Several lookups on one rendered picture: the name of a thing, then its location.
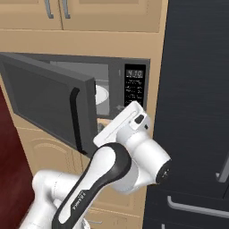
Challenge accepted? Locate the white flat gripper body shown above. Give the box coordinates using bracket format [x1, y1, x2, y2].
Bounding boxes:
[93, 100, 147, 148]

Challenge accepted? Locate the white microwave turntable plate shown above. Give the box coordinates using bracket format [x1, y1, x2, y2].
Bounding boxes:
[95, 84, 110, 106]

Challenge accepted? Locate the dark grey microwave oven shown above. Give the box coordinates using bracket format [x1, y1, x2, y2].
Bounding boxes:
[17, 53, 151, 120]

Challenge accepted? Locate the dark grey microwave door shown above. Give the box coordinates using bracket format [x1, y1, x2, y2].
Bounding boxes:
[0, 52, 99, 158]

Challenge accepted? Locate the black fridge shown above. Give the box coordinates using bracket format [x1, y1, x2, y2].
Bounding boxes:
[141, 0, 229, 229]

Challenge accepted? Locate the beige drawer front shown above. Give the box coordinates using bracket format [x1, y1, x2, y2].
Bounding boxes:
[85, 208, 143, 229]

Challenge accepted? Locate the black microwave door handle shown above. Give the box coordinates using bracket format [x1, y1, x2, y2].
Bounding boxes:
[69, 87, 89, 155]

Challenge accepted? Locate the grey fridge drawer handle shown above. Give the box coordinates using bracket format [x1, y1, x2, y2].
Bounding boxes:
[166, 195, 229, 219]

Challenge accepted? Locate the grey fridge door handle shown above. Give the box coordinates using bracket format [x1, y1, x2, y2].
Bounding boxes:
[215, 154, 229, 183]

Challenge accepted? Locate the grey cupboard door handle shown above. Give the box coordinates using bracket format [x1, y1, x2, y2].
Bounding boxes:
[60, 0, 72, 20]
[44, 0, 55, 20]

